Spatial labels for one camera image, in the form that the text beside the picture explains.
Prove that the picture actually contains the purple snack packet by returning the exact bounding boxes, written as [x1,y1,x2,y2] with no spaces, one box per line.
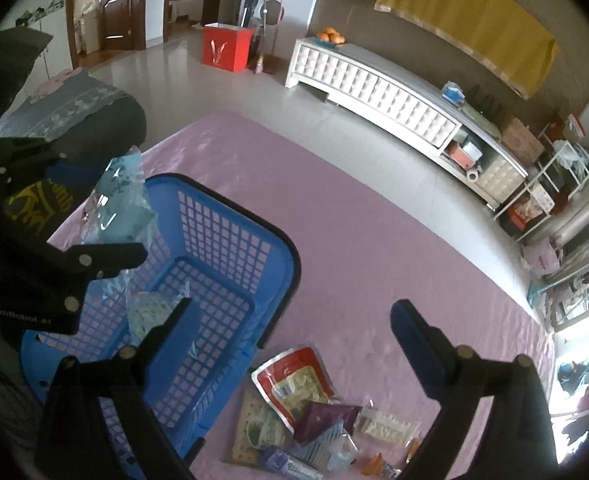
[294,401,362,443]

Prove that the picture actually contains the dark grey cushion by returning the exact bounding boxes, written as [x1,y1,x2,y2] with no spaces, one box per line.
[0,27,55,126]

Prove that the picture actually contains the small orange snack packet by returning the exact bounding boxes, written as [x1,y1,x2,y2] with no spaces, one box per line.
[404,435,425,466]

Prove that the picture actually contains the yellow hanging cloth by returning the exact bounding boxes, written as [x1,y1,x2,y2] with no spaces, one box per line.
[374,0,560,101]

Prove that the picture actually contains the red cardboard box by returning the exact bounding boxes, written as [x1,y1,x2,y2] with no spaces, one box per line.
[203,23,255,72]

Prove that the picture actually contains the green cracker packet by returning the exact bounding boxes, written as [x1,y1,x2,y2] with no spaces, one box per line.
[232,387,295,466]

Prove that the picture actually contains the pile of oranges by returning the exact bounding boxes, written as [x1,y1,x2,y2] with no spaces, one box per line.
[315,26,346,45]

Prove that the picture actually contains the blue plastic basket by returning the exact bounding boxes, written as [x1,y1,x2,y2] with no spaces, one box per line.
[20,173,302,480]

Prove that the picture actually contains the dark sofa with grey cover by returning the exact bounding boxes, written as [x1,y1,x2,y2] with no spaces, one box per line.
[0,67,148,181]

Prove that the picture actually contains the clear packet white wafers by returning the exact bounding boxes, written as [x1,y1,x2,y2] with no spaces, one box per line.
[354,400,422,448]

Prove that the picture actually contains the blue tissue pack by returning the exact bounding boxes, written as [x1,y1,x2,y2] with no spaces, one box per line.
[441,81,467,106]

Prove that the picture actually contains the white tufted tv cabinet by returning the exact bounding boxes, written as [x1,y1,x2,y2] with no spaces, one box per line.
[284,37,530,208]

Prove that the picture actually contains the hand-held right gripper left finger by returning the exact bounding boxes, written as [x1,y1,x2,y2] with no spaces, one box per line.
[34,297,198,480]

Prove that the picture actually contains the teal snack packet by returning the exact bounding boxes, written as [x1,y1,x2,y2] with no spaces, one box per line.
[82,147,158,246]

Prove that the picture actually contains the red snack packet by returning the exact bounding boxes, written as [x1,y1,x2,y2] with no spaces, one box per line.
[251,345,336,435]

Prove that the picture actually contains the clear packet pale crackers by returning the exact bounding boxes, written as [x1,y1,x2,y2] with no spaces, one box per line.
[124,282,200,356]

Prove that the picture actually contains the white wire rack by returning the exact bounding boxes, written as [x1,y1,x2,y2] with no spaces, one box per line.
[494,125,589,241]

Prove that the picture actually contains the pink tablecloth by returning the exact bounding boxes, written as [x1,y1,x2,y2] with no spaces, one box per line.
[47,110,557,480]

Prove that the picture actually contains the brown wooden door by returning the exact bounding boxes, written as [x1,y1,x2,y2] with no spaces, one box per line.
[97,0,138,51]

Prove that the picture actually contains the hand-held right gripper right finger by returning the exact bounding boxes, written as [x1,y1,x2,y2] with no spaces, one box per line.
[390,299,560,480]

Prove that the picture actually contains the orange wrapped candy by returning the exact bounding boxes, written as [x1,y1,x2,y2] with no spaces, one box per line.
[361,452,402,478]

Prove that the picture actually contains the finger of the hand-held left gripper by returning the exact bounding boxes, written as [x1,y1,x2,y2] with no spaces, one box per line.
[0,137,108,191]
[47,241,148,281]

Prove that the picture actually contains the brown cardboard box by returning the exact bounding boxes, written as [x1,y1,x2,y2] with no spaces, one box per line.
[501,117,545,163]

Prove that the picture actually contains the small blue snack packet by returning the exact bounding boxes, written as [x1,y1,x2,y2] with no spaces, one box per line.
[259,445,325,480]

